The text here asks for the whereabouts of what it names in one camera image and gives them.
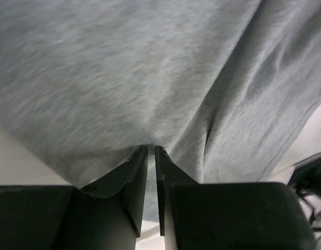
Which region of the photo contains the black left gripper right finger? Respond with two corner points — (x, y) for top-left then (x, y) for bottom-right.
(155, 146), (316, 250)

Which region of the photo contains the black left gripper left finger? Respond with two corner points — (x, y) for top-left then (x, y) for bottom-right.
(0, 146), (148, 249)

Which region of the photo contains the grey tank top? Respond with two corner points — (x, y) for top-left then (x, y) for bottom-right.
(0, 0), (321, 227)

